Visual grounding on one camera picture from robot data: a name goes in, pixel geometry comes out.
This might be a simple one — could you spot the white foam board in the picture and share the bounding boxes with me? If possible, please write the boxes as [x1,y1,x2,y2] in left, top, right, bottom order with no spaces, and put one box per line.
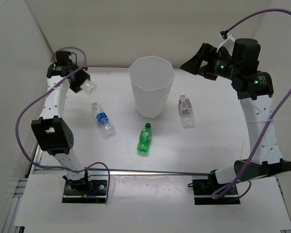
[15,175,291,233]

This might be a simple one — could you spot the clear bottle white barcode label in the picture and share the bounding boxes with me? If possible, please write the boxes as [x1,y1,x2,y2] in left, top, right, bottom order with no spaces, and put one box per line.
[178,94,195,128]

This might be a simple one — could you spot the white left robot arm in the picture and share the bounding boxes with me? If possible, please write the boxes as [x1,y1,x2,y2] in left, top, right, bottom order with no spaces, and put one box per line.
[31,47,97,195]

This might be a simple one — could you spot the green plastic soda bottle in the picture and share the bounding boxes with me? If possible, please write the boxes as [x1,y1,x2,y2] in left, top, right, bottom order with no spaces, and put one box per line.
[137,123,152,156]

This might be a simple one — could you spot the clear unlabelled plastic bottle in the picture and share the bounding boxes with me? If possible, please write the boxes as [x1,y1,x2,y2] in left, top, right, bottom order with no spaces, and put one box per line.
[81,80,97,96]

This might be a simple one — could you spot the aluminium table edge rail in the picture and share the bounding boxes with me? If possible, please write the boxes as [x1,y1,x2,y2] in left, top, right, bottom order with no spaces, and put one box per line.
[32,168,208,176]

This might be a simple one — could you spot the white zip tie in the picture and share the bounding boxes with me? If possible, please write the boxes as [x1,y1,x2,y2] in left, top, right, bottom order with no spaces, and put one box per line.
[217,33,235,53]

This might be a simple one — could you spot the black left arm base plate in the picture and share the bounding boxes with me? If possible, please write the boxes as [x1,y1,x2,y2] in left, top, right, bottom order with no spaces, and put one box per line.
[62,173,111,204]

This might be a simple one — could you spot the white octagonal plastic bin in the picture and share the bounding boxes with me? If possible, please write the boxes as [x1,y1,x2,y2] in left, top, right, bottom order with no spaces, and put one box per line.
[128,56,175,118]

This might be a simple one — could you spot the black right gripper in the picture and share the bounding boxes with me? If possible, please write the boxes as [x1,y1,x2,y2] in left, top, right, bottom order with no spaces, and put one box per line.
[180,44,241,81]

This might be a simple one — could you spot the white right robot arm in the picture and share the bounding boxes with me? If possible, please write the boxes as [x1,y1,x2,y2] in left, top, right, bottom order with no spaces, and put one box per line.
[200,38,291,194]

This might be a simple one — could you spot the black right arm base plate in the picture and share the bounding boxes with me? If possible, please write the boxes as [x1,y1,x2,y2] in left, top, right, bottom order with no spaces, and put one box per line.
[187,175,241,205]

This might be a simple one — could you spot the clear bottle blue label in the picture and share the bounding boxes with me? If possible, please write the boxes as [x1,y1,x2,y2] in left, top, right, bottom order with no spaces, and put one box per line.
[91,102,115,138]

